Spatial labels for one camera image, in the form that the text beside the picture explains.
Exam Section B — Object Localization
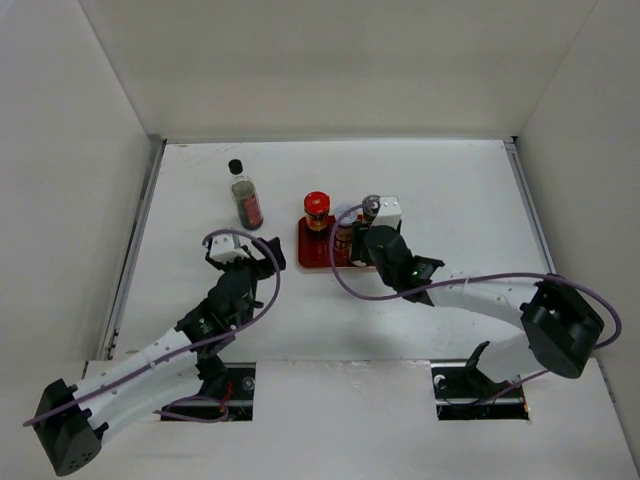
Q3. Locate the small white-lid spice jar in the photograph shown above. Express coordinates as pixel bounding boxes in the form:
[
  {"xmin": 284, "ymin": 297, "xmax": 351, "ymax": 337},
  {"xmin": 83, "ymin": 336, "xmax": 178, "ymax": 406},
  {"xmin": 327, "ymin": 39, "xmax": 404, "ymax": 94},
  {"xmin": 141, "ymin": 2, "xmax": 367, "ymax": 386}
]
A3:
[{"xmin": 333, "ymin": 204, "xmax": 358, "ymax": 258}]

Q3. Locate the clear-top salt grinder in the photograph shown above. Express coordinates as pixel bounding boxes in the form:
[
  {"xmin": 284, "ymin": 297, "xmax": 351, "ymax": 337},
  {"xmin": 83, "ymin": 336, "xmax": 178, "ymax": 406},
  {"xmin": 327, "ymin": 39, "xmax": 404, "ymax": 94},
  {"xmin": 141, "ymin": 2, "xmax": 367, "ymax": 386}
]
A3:
[{"xmin": 362, "ymin": 194, "xmax": 381, "ymax": 224}]

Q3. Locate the red-lid chili sauce jar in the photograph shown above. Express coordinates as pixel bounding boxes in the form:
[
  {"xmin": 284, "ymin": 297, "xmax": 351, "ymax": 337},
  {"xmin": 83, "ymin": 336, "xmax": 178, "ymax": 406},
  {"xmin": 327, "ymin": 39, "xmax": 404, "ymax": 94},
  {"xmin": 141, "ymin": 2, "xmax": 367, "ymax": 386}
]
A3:
[{"xmin": 303, "ymin": 191, "xmax": 331, "ymax": 238}]

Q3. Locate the tall dark sauce bottle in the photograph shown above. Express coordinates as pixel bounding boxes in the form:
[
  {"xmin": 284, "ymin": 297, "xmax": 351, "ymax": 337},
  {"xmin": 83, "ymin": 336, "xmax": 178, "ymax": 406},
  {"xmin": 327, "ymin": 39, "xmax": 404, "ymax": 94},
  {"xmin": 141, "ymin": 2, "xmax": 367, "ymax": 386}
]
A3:
[{"xmin": 228, "ymin": 159, "xmax": 264, "ymax": 231}]

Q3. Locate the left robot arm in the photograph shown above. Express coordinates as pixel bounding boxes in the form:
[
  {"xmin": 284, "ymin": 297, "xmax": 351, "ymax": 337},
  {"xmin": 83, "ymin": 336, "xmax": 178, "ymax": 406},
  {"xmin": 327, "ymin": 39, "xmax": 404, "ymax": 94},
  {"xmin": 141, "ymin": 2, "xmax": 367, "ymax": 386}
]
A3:
[{"xmin": 27, "ymin": 229, "xmax": 286, "ymax": 477}]

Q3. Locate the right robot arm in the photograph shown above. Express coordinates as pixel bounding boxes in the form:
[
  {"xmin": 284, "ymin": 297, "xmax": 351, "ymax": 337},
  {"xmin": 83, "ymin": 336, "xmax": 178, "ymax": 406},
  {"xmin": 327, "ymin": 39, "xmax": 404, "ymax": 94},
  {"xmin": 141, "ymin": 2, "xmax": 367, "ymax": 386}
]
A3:
[{"xmin": 363, "ymin": 226, "xmax": 604, "ymax": 396}]

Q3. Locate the red gold-rimmed tray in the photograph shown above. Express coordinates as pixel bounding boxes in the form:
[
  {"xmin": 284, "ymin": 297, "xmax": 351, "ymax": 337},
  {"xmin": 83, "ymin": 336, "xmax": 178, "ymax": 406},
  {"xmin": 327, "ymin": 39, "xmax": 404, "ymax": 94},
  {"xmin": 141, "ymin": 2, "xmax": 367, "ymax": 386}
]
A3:
[{"xmin": 296, "ymin": 215, "xmax": 374, "ymax": 270}]

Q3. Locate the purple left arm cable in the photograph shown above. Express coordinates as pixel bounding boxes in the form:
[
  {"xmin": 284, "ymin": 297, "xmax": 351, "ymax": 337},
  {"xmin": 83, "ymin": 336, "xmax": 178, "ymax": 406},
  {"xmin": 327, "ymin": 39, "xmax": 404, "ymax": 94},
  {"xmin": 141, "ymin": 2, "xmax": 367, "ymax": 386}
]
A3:
[{"xmin": 22, "ymin": 228, "xmax": 282, "ymax": 427}]

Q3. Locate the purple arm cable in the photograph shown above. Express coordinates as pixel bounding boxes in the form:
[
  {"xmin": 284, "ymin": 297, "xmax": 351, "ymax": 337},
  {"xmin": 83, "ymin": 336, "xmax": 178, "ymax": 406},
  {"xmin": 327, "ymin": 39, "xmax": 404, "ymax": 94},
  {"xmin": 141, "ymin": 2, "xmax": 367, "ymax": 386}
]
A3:
[
  {"xmin": 22, "ymin": 228, "xmax": 282, "ymax": 427},
  {"xmin": 329, "ymin": 197, "xmax": 624, "ymax": 401}
]

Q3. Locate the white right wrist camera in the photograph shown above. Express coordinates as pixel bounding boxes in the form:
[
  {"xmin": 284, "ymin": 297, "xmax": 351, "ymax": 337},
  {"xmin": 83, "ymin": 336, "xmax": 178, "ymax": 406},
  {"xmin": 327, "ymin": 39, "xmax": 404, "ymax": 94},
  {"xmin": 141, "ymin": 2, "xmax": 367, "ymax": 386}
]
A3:
[{"xmin": 372, "ymin": 196, "xmax": 402, "ymax": 231}]

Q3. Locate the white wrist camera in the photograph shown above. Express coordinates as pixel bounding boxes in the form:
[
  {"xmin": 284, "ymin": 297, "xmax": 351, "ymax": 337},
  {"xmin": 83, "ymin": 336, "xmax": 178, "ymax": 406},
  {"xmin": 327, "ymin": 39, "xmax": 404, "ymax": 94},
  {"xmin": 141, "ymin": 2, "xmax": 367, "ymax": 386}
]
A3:
[
  {"xmin": 207, "ymin": 233, "xmax": 249, "ymax": 264},
  {"xmin": 372, "ymin": 196, "xmax": 402, "ymax": 231}
]

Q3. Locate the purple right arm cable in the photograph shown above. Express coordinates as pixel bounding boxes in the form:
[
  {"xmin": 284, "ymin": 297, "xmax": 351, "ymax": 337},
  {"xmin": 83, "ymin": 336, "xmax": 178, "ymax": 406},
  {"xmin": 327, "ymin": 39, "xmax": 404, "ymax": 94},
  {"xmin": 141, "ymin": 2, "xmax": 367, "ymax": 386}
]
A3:
[{"xmin": 329, "ymin": 197, "xmax": 624, "ymax": 401}]

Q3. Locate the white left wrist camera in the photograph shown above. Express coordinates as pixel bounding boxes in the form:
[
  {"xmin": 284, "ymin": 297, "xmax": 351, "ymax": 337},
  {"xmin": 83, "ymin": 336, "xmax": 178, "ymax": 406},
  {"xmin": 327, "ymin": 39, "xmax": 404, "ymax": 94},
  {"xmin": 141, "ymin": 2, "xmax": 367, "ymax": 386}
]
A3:
[{"xmin": 207, "ymin": 233, "xmax": 249, "ymax": 264}]

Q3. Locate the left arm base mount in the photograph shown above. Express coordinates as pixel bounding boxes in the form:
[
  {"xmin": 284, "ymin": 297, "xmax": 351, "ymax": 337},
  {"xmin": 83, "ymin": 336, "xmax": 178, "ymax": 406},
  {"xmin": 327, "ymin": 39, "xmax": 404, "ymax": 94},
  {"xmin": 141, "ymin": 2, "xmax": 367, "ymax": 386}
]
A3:
[{"xmin": 157, "ymin": 356, "xmax": 257, "ymax": 424}]

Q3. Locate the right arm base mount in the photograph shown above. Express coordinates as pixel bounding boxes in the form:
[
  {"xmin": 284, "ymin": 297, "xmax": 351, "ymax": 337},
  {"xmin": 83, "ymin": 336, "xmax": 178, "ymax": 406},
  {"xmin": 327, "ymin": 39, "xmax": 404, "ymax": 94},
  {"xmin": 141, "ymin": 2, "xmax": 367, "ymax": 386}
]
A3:
[{"xmin": 431, "ymin": 341, "xmax": 529, "ymax": 421}]

